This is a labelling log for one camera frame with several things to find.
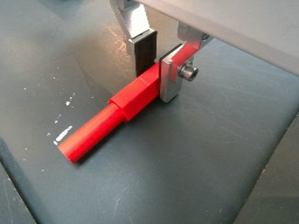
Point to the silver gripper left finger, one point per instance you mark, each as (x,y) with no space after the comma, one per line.
(140,36)

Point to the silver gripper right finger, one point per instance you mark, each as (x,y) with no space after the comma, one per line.
(176,67)

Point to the red peg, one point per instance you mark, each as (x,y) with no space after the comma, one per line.
(124,105)

